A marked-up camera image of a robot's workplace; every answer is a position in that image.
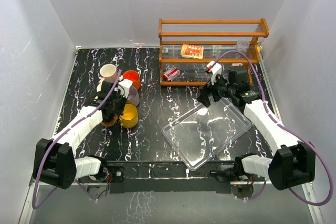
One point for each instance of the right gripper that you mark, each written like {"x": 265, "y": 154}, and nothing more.
{"x": 206, "y": 89}

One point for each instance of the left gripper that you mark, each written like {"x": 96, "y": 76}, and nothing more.
{"x": 120, "y": 110}

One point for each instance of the yellow mug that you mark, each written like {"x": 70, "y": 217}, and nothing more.
{"x": 129, "y": 116}

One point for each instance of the purple mug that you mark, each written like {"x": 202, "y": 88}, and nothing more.
{"x": 133, "y": 97}

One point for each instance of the pink mug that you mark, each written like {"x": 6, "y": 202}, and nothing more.
{"x": 108, "y": 73}

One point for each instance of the orange mug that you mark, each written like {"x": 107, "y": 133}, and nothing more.
{"x": 133, "y": 76}

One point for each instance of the pale green mug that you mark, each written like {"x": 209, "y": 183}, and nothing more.
{"x": 99, "y": 87}

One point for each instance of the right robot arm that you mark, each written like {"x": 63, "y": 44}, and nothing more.
{"x": 293, "y": 162}

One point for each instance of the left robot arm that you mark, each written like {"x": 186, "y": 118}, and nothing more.
{"x": 55, "y": 161}

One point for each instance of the clear plastic cup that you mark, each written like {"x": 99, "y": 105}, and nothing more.
{"x": 242, "y": 45}

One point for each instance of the white and red box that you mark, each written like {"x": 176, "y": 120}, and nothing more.
{"x": 237, "y": 64}

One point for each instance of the red and white can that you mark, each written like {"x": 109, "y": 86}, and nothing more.
{"x": 171, "y": 74}

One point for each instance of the clear plastic tray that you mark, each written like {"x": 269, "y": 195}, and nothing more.
{"x": 200, "y": 134}

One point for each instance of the orange snack packet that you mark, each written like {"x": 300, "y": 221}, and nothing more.
{"x": 192, "y": 51}

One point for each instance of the wooden shelf rack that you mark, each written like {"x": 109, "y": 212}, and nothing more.
{"x": 218, "y": 37}

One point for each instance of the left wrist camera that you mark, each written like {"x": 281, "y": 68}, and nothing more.
{"x": 124, "y": 87}

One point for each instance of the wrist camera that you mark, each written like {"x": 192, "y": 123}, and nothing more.
{"x": 124, "y": 87}
{"x": 213, "y": 68}

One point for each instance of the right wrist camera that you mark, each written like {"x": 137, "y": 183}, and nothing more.
{"x": 213, "y": 68}

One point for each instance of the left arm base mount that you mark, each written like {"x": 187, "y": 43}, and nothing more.
{"x": 97, "y": 169}

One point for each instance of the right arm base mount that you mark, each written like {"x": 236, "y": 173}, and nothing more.
{"x": 241, "y": 183}

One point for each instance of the aluminium frame rail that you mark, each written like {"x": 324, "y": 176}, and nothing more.
{"x": 75, "y": 206}

